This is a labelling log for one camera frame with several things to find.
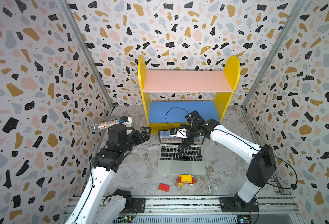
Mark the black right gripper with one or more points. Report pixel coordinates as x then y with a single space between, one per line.
185 142

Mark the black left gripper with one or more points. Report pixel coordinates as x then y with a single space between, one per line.
145 136

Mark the silver laptop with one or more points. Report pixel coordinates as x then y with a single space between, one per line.
176 160

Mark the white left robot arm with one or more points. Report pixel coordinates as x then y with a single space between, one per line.
103 168

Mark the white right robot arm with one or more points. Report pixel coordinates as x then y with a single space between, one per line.
259 158

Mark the yellow red toy car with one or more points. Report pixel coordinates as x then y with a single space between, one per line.
186 179

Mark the yellow shelf unit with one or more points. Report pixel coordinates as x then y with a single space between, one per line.
163 115

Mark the red toy block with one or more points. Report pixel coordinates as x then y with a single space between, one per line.
164 187

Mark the glitter microphone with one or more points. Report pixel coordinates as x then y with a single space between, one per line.
101 126

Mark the left green circuit board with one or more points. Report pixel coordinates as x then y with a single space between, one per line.
124 219

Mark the green circuit board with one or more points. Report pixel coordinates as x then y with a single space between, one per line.
243 219
124 219

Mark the right green circuit board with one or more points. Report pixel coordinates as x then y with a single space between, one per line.
243 219

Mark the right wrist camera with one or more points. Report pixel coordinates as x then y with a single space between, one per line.
178 132

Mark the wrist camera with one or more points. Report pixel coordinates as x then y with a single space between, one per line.
178 132
127 121

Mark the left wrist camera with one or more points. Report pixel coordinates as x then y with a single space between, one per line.
127 121

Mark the right aluminium corner post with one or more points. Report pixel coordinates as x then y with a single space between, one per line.
298 6

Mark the aluminium corner post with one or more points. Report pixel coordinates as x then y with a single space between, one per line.
298 6
98 85

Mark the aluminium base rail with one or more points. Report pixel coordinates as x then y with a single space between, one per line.
268 209

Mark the left aluminium corner post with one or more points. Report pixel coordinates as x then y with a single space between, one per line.
98 85

